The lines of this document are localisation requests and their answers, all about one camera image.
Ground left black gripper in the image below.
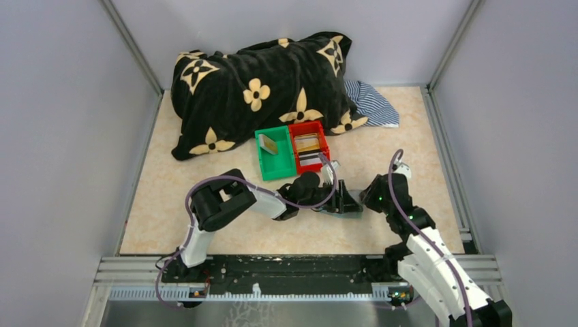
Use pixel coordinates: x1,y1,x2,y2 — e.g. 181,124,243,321
299,178,363,213

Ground sage green card holder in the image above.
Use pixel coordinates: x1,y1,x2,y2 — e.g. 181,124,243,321
320,189,364,219

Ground green plastic bin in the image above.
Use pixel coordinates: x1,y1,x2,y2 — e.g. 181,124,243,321
255,126,296,181

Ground red plastic bin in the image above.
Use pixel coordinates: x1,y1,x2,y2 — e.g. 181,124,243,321
288,121,331,174

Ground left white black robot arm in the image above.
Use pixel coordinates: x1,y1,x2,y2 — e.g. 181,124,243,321
177,169,363,282

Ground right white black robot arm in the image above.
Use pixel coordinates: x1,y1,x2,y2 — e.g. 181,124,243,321
360,173,513,326

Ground cards in red bin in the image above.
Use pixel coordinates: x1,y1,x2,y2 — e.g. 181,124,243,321
294,133,322,167

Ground card in green bin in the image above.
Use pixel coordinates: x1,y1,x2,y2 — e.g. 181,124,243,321
257,134,278,155

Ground blue striped cloth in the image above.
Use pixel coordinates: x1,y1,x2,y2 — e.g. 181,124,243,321
344,80,401,128

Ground black floral blanket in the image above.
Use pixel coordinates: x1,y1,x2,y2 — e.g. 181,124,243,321
170,31,368,161

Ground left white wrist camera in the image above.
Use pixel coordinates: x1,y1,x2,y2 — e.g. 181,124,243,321
320,160,340,184

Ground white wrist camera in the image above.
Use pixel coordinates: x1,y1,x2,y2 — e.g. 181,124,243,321
320,160,340,184
393,162,412,179

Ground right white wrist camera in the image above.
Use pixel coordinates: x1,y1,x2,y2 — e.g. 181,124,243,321
393,162,412,179

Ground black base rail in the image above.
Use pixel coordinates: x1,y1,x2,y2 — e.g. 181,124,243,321
161,255,416,302

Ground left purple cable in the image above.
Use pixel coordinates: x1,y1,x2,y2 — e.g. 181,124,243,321
154,152,339,311

